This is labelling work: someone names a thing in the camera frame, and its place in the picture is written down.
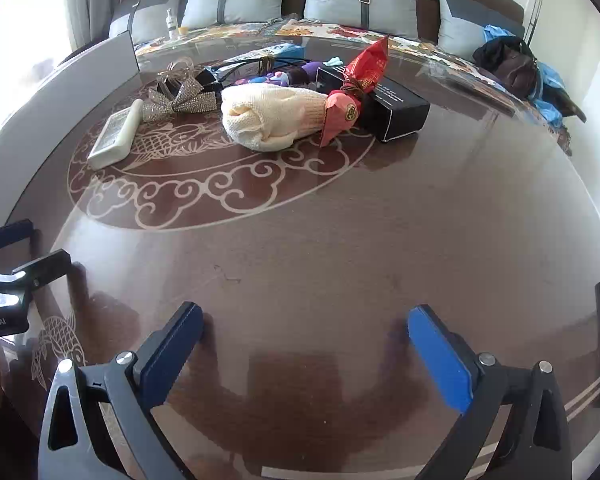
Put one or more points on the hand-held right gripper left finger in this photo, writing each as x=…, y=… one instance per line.
x=175, y=345

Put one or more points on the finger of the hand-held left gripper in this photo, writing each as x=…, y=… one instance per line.
x=45, y=267
x=10, y=237

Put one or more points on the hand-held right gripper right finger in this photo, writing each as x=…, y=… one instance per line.
x=440, y=355

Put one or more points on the clear plastic hair clip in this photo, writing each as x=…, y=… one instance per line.
x=174, y=74

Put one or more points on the grey curtain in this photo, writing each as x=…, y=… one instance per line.
x=87, y=0

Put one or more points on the blue white toothpaste box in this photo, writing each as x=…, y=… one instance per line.
x=285, y=50

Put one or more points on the dark clothes on sofa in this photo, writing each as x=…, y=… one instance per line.
x=510, y=62

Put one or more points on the purple plastic toy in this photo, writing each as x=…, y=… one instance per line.
x=307, y=71

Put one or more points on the black rectangular box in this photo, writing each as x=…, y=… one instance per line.
x=400, y=107

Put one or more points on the blue cloth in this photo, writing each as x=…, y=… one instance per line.
x=552, y=77

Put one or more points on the silver rhinestone bow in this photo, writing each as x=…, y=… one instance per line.
x=180, y=100

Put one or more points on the white remote control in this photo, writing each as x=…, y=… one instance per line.
x=111, y=135

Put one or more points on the white pump bottle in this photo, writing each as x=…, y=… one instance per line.
x=171, y=22

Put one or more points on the red candy-shaped packet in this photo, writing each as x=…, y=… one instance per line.
x=367, y=67

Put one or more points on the grey chair back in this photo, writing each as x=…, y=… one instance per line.
x=55, y=100

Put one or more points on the black eyeglasses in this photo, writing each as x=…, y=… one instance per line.
x=240, y=66

